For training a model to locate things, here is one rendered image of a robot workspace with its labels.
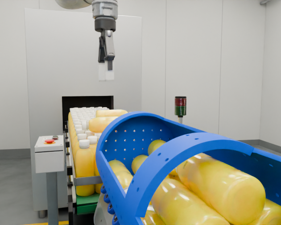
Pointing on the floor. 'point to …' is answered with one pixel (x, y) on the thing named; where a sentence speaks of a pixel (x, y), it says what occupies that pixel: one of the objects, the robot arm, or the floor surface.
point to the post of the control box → (52, 198)
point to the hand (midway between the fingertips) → (105, 77)
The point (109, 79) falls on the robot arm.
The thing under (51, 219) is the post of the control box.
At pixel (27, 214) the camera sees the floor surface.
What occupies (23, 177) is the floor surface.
